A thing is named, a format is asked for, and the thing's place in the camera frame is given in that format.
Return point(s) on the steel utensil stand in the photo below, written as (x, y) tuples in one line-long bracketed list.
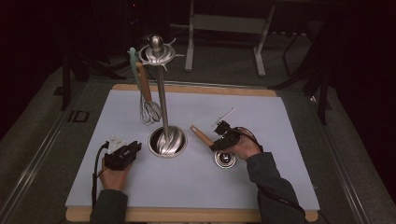
[(163, 102)]

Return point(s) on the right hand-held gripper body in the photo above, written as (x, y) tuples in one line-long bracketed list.
[(229, 138)]

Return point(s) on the grey metal frame stand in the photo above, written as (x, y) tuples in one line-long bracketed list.
[(230, 24)]

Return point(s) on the light blue table mat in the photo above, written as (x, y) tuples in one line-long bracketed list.
[(249, 183)]

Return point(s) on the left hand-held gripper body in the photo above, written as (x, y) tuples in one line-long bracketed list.
[(118, 160)]

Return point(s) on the person's left hand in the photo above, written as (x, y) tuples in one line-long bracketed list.
[(115, 179)]

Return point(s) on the person's right hand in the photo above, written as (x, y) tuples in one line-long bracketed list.
[(247, 147)]

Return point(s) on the black stand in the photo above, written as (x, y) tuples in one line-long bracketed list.
[(322, 96), (66, 84)]

